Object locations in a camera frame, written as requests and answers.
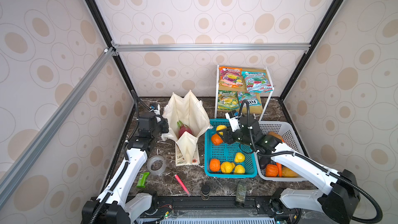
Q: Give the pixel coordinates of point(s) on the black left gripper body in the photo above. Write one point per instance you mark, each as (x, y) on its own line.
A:
(160, 127)

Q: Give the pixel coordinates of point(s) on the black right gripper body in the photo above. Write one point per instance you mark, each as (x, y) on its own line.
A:
(237, 137)

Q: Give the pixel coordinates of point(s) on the yellow toy lemon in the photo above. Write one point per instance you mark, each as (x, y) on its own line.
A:
(220, 129)

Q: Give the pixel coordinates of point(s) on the pink dragon fruit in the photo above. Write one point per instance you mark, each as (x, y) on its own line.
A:
(183, 128)

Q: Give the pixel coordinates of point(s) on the cream canvas grocery bag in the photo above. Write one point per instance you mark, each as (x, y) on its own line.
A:
(189, 109)

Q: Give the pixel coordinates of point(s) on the orange fruits candy bag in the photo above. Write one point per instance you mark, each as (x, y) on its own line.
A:
(230, 77)

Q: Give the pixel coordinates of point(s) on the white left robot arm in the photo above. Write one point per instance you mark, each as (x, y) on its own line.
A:
(124, 174)

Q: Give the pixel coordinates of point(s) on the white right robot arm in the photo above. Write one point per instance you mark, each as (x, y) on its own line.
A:
(337, 194)

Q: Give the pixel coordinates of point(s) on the teal Fox's candy bag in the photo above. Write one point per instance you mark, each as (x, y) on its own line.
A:
(251, 97)

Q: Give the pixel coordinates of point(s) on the green lemon candy bag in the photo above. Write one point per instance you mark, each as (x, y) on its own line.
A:
(227, 100)

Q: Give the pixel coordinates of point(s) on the teal mint candy bag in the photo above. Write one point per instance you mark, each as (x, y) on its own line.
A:
(257, 82)

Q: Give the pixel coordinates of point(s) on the brown toy potato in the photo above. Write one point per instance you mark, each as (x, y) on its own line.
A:
(277, 136)

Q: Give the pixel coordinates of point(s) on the teal plastic basket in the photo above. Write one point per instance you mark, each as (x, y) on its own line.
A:
(226, 153)

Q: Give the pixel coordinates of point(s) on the purple toy eggplant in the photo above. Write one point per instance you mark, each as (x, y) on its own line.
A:
(263, 162)

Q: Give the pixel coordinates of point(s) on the orange upper toy orange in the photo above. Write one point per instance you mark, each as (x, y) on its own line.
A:
(216, 140)

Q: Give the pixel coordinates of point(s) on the orange toy orange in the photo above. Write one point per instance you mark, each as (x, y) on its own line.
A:
(216, 140)
(214, 165)

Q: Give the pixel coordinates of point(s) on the white plastic basket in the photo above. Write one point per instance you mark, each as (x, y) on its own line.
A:
(286, 131)

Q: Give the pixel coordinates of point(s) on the small orange toy pumpkin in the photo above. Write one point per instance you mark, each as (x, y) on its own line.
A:
(271, 170)

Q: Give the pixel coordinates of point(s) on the orange toy carrot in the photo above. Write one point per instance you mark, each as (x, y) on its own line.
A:
(280, 169)

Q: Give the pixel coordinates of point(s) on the orange lower toy orange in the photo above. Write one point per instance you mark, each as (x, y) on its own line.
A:
(214, 165)

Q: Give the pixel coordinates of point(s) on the clear tape roll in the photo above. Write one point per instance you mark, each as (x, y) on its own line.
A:
(156, 165)

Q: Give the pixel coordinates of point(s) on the yellow toy mango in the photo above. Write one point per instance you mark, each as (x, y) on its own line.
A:
(288, 173)

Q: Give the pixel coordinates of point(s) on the white wooden shelf rack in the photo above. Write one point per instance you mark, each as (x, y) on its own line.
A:
(257, 111)

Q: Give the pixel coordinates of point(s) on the green small package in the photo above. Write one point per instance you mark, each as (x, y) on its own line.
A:
(142, 180)

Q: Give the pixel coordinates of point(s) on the pink marker pen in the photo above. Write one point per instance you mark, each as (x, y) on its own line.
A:
(182, 185)

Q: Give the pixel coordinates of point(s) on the black small jar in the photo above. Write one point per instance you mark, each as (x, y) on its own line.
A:
(205, 192)

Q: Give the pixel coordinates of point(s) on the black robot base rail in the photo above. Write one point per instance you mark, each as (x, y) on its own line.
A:
(152, 209)

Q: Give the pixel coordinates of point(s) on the horizontal aluminium frame bar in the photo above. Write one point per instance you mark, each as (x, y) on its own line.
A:
(211, 47)

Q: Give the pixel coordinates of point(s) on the left aluminium frame bar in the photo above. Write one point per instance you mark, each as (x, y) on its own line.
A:
(30, 155)

